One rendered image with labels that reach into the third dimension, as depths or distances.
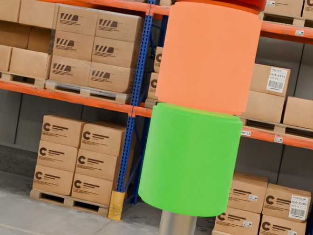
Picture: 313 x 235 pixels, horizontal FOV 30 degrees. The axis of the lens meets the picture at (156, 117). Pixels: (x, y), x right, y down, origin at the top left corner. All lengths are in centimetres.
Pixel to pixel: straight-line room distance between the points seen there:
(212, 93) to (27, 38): 891
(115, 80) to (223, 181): 781
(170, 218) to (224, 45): 10
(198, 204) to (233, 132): 4
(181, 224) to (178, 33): 10
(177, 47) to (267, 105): 754
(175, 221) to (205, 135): 5
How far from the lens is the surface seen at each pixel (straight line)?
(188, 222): 32
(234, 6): 31
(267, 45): 916
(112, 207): 822
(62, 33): 840
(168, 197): 30
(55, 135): 851
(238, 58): 30
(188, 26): 30
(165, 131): 30
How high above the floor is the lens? 224
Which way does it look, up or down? 5 degrees down
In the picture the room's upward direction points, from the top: 10 degrees clockwise
